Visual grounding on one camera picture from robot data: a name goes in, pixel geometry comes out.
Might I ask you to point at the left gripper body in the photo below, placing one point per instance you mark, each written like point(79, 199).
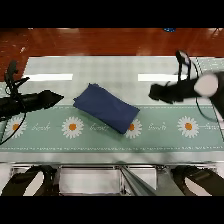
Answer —
point(46, 98)

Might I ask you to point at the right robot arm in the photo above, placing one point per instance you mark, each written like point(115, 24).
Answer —
point(206, 85)

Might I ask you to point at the blue garment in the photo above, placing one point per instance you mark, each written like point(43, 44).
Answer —
point(106, 107)

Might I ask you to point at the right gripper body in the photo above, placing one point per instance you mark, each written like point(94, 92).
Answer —
point(166, 92)

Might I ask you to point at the silver frame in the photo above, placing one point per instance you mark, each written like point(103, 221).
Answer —
point(133, 180)

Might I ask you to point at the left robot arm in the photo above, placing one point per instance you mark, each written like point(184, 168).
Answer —
point(13, 104)

